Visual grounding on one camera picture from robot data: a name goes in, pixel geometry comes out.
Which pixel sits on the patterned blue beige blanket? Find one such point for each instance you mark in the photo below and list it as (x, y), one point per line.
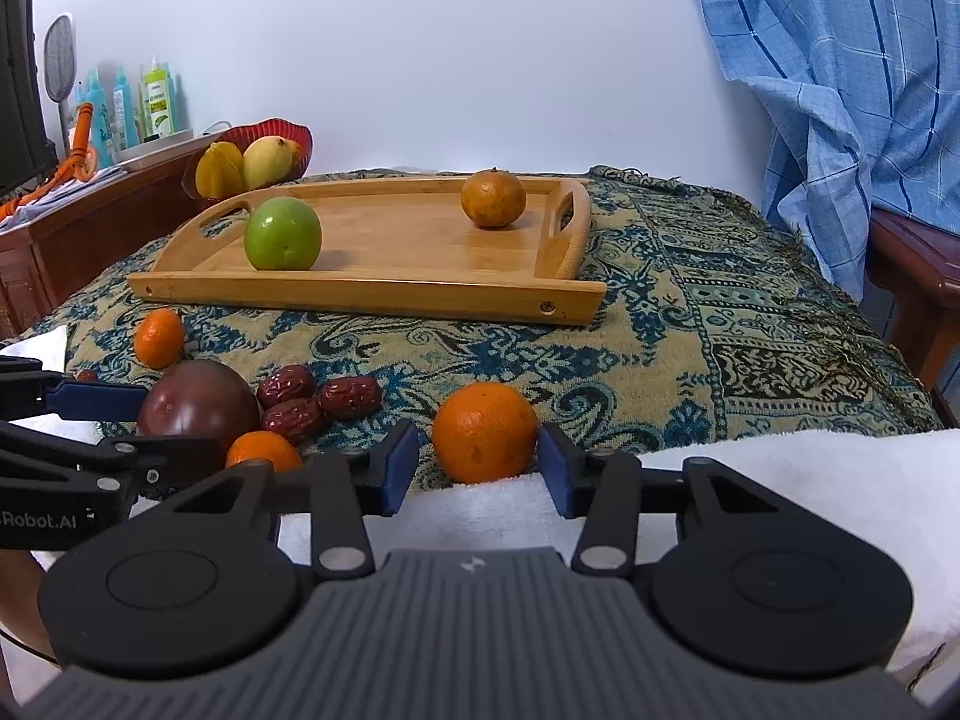
(712, 315)

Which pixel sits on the stack of papers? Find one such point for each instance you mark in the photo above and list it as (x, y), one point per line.
(52, 202)

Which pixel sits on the red glass fruit bowl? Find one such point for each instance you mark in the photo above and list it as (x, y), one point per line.
(289, 136)

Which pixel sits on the yellow starfruit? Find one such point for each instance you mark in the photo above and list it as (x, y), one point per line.
(219, 169)

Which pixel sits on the yellow-brown orange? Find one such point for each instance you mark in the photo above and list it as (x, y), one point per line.
(492, 199)

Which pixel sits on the medium tangerine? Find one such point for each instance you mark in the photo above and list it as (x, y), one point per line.
(262, 451)

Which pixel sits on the teal bottle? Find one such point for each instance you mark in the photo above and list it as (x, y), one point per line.
(95, 116)
(122, 112)

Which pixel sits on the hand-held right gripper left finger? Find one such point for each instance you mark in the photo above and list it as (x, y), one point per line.
(401, 466)

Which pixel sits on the small tangerine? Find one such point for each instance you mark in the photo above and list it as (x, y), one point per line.
(159, 337)

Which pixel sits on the dark purple plum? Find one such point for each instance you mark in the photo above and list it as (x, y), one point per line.
(199, 405)

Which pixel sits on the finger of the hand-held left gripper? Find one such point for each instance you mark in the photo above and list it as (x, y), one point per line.
(172, 457)
(90, 399)

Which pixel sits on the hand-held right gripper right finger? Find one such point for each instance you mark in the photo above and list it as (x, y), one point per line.
(555, 476)

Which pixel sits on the person's left hand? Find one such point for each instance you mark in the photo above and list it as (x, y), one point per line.
(19, 592)

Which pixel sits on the wooden cabinet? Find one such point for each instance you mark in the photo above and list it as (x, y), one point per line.
(90, 240)

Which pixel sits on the white plastic tray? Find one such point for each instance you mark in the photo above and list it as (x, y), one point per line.
(154, 148)

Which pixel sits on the blue plaid cloth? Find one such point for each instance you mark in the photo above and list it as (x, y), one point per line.
(840, 90)

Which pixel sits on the large orange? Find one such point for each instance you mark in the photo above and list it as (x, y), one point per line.
(484, 431)

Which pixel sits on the black monitor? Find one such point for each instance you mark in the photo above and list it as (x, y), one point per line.
(19, 90)

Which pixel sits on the green apple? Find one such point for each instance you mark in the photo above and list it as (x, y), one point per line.
(283, 234)

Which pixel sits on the green spray bottle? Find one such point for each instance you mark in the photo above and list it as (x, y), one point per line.
(158, 101)

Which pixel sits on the yellow mango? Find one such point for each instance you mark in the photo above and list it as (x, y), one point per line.
(270, 162)

